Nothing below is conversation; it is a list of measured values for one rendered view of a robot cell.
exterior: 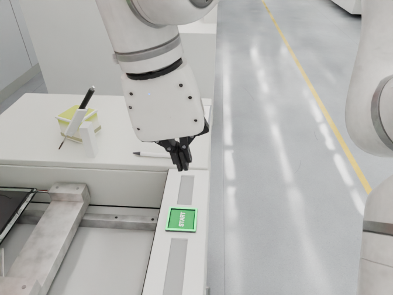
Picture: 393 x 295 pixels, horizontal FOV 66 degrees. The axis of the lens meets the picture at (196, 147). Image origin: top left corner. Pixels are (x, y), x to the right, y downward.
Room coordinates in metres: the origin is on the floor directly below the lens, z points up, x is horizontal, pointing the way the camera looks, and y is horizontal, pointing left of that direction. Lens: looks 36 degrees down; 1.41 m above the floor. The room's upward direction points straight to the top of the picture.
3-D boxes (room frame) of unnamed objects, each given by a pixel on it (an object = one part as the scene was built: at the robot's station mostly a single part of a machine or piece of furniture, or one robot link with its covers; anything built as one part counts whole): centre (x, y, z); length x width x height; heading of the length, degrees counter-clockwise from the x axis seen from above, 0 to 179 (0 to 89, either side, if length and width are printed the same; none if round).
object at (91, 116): (0.66, 0.30, 1.00); 0.07 x 0.07 x 0.07; 65
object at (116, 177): (0.72, 0.27, 0.89); 0.62 x 0.35 x 0.14; 86
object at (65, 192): (0.52, 0.31, 0.89); 0.08 x 0.03 x 0.03; 86
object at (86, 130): (0.58, 0.27, 1.03); 0.06 x 0.04 x 0.13; 86
